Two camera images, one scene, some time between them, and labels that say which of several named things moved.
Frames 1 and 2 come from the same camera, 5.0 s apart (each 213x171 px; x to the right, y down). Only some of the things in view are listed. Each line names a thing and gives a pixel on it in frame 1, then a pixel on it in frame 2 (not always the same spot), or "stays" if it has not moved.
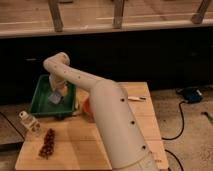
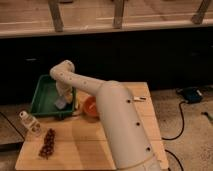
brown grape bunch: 49,144 stays
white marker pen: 136,98 stays
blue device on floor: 190,94 stays
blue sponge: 55,98 -> 61,104
